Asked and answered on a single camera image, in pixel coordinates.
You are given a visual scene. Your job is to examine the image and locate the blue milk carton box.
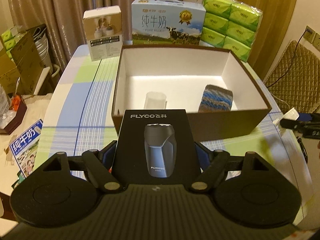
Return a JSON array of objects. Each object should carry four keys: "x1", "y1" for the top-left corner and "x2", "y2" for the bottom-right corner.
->
[{"x1": 131, "y1": 0, "x2": 207, "y2": 47}]

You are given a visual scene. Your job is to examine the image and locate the brown curtain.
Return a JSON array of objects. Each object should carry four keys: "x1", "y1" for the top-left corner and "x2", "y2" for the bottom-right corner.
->
[{"x1": 5, "y1": 0, "x2": 200, "y2": 93}]

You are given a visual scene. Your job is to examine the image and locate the pack of green tissue packets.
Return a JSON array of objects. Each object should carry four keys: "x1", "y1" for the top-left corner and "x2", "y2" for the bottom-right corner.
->
[{"x1": 200, "y1": 0, "x2": 264, "y2": 63}]

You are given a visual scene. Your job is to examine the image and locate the flattened blue milk carton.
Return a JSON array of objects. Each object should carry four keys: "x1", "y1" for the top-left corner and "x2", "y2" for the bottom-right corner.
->
[{"x1": 8, "y1": 118, "x2": 44, "y2": 181}]

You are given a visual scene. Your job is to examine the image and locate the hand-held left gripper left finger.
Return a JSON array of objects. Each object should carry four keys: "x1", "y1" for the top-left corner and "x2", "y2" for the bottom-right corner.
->
[{"x1": 37, "y1": 140, "x2": 125, "y2": 194}]

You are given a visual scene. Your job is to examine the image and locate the stack of metal bowls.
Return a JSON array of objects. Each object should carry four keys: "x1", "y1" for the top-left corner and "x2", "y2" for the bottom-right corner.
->
[{"x1": 33, "y1": 26, "x2": 51, "y2": 68}]

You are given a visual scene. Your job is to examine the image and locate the quilted chair cushion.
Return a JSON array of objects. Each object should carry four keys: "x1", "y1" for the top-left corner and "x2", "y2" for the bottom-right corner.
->
[{"x1": 262, "y1": 39, "x2": 320, "y2": 113}]

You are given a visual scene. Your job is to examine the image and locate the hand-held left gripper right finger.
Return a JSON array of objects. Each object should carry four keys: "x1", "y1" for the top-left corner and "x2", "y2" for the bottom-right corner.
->
[{"x1": 191, "y1": 141, "x2": 274, "y2": 194}]

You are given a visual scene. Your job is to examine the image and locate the small beige appliance box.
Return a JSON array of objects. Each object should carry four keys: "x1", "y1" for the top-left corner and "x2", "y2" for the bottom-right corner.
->
[{"x1": 83, "y1": 5, "x2": 124, "y2": 62}]

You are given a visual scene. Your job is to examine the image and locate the small green tissue packs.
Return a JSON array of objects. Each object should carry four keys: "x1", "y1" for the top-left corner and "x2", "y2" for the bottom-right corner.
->
[{"x1": 0, "y1": 27, "x2": 17, "y2": 51}]

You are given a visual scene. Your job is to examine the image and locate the black shaver box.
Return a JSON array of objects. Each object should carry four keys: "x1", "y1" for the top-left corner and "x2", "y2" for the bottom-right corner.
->
[{"x1": 111, "y1": 109, "x2": 203, "y2": 188}]

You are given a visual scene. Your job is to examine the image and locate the striped knitted pouch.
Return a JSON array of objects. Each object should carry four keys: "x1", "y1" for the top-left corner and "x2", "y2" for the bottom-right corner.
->
[{"x1": 197, "y1": 84, "x2": 235, "y2": 113}]

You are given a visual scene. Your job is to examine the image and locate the clear plastic cup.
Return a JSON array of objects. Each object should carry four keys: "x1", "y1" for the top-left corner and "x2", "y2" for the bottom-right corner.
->
[{"x1": 144, "y1": 91, "x2": 167, "y2": 113}]

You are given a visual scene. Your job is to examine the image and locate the wall socket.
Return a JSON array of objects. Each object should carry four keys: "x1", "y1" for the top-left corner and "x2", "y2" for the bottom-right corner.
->
[{"x1": 303, "y1": 25, "x2": 320, "y2": 44}]

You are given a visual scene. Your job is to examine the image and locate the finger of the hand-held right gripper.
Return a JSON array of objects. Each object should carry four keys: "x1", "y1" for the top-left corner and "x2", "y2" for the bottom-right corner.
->
[{"x1": 280, "y1": 118, "x2": 304, "y2": 130}]

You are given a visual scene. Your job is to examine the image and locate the brown storage box white inside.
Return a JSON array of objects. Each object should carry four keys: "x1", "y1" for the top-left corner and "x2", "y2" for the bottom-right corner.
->
[{"x1": 111, "y1": 44, "x2": 273, "y2": 143}]

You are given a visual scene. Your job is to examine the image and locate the wooden door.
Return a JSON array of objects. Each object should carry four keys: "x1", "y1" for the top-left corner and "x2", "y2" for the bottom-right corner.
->
[{"x1": 235, "y1": 0, "x2": 302, "y2": 80}]

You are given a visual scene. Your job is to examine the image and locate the dark wooden box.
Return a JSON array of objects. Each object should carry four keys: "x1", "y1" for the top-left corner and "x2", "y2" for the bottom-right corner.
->
[{"x1": 0, "y1": 97, "x2": 28, "y2": 136}]

